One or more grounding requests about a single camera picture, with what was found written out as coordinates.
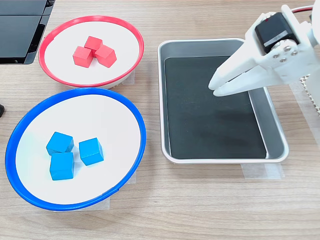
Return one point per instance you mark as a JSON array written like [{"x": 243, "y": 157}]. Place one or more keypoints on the pale perforated plate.
[{"x": 303, "y": 83}]

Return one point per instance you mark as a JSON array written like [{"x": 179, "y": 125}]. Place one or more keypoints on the blue cube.
[
  {"x": 61, "y": 167},
  {"x": 60, "y": 142},
  {"x": 91, "y": 151}
]

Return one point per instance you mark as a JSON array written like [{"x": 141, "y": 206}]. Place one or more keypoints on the blue-rimmed white plate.
[{"x": 105, "y": 120}]

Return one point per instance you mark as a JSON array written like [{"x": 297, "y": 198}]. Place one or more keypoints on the steel tray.
[{"x": 275, "y": 140}]

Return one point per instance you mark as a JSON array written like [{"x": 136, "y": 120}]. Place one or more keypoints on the black mat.
[{"x": 212, "y": 125}]

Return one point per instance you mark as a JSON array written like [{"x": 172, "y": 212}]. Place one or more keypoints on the clear tape strip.
[
  {"x": 130, "y": 78},
  {"x": 297, "y": 96},
  {"x": 100, "y": 203},
  {"x": 262, "y": 171}
]

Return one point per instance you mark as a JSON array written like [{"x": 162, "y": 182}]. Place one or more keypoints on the small black object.
[{"x": 1, "y": 110}]

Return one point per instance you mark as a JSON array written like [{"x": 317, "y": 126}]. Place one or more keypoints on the red-rimmed white plate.
[{"x": 62, "y": 72}]

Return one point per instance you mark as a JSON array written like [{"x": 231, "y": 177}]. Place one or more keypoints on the black flat device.
[{"x": 17, "y": 32}]

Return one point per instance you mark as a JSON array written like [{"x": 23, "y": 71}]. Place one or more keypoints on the red cube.
[
  {"x": 106, "y": 55},
  {"x": 93, "y": 42},
  {"x": 82, "y": 57}
]

